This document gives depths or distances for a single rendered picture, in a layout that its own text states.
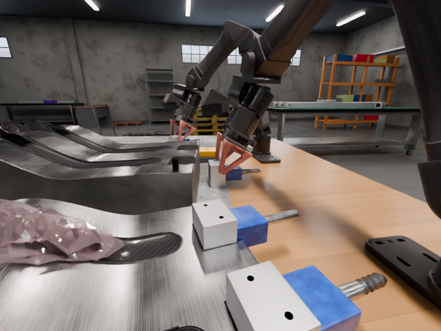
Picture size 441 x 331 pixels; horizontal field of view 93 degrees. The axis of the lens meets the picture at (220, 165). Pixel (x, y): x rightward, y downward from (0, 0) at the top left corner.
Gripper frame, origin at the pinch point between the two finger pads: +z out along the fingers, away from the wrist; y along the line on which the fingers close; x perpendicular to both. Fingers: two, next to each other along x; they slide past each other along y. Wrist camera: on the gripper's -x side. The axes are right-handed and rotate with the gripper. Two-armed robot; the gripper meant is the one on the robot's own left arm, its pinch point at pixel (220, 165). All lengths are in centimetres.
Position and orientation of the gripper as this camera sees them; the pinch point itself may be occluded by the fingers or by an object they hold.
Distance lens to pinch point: 50.2
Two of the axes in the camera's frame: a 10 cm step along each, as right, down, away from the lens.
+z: -4.8, 8.5, 2.0
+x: 8.6, 4.3, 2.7
